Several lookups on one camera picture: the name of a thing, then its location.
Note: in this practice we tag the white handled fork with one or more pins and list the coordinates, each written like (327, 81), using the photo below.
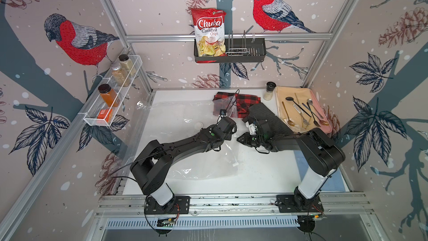
(305, 122)

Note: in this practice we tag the glass shaker black lid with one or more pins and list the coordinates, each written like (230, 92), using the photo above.
(269, 91)

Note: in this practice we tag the iridescent spoon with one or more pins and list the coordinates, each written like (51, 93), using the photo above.
(320, 117)

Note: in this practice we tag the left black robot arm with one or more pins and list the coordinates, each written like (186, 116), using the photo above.
(151, 167)

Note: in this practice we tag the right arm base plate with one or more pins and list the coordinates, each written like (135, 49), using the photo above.
(289, 203)

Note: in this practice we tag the spice jar silver lid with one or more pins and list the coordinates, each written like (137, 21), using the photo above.
(120, 75)

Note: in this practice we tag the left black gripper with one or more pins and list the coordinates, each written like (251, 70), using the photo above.
(229, 136)

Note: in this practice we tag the small orange box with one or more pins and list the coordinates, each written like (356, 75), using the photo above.
(105, 114)

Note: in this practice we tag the beige cloth napkin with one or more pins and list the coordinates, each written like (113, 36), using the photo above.
(300, 95)

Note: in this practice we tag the dark grey striped shirt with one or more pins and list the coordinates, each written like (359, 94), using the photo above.
(261, 113)

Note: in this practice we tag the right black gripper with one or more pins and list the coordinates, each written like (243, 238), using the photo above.
(246, 138)

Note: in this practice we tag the clear acrylic wall shelf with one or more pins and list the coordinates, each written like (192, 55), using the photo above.
(90, 116)

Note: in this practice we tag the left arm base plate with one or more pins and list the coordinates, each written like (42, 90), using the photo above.
(177, 205)

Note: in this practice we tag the folded blue cloth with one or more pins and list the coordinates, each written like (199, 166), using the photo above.
(335, 183)

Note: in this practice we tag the Chuba cassava chips bag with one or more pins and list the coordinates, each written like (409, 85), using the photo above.
(209, 30)

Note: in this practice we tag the gold spoon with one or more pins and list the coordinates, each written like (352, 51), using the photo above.
(288, 120)

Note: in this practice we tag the red black plaid cloth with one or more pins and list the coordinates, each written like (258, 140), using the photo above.
(234, 105)

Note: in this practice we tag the spice jar black lid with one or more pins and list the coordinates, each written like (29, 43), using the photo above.
(127, 64)

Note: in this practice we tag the black ladle spoon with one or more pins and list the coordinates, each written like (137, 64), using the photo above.
(291, 99)

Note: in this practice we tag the black wire wall basket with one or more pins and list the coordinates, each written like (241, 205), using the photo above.
(235, 49)

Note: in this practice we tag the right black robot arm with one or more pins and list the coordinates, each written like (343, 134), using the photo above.
(322, 155)

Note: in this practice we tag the clear plastic vacuum bag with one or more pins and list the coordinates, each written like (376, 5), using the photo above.
(173, 121)

